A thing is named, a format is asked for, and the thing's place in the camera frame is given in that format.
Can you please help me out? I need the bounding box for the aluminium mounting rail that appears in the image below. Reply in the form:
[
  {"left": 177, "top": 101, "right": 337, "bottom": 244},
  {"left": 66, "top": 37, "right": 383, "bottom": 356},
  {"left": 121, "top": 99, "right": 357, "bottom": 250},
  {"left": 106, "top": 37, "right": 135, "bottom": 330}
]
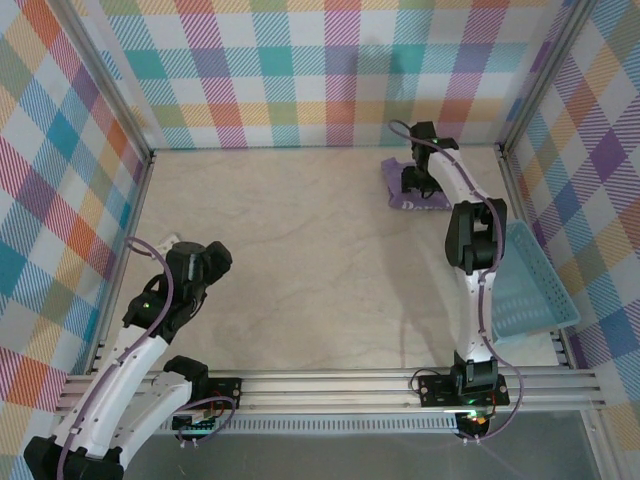
[{"left": 54, "top": 369, "right": 609, "bottom": 417}]

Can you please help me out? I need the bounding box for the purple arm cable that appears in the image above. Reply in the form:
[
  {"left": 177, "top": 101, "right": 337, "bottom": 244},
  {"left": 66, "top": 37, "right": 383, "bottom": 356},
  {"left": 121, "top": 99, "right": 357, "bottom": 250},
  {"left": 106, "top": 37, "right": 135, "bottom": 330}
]
[
  {"left": 55, "top": 236, "right": 237, "bottom": 479},
  {"left": 388, "top": 119, "right": 525, "bottom": 445}
]

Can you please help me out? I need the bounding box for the light blue plastic basket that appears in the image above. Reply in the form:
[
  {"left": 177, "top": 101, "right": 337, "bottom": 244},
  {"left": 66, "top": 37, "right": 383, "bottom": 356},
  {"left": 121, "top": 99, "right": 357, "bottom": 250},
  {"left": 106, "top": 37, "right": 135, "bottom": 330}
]
[{"left": 492, "top": 221, "right": 582, "bottom": 346}]

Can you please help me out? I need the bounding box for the slotted grey cable duct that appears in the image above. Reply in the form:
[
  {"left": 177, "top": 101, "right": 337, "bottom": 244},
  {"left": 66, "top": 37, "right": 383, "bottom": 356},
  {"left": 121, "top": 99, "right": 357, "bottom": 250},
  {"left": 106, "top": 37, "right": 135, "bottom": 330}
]
[{"left": 149, "top": 417, "right": 461, "bottom": 435}]

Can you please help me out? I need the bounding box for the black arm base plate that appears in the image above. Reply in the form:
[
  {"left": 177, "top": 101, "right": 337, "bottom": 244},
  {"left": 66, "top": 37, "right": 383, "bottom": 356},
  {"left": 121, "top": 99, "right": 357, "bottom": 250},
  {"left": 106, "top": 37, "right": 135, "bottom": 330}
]
[
  {"left": 418, "top": 373, "right": 511, "bottom": 407},
  {"left": 199, "top": 377, "right": 244, "bottom": 411}
]

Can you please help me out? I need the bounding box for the aluminium frame post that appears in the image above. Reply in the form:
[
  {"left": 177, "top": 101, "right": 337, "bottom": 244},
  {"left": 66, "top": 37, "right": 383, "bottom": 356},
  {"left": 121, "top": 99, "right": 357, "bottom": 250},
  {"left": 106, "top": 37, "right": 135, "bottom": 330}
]
[
  {"left": 47, "top": 0, "right": 155, "bottom": 164},
  {"left": 497, "top": 0, "right": 601, "bottom": 161}
]

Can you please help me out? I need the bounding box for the purple t-shirt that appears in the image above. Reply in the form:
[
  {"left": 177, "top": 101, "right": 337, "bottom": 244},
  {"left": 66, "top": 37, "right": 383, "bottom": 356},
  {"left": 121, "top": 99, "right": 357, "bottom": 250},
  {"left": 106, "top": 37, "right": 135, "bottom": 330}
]
[{"left": 381, "top": 157, "right": 453, "bottom": 213}]

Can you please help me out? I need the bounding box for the small electronics board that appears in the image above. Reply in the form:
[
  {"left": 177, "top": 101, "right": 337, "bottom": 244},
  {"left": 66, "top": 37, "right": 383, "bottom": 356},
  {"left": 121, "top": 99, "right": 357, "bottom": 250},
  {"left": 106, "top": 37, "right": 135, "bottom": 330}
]
[
  {"left": 171, "top": 413, "right": 221, "bottom": 432},
  {"left": 457, "top": 409, "right": 495, "bottom": 431}
]

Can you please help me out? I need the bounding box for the aluminium frame leg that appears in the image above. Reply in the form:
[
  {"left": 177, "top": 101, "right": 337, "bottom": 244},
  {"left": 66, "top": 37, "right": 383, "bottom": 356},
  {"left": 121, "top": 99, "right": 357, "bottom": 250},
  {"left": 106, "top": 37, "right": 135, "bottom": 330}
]
[{"left": 582, "top": 409, "right": 617, "bottom": 480}]

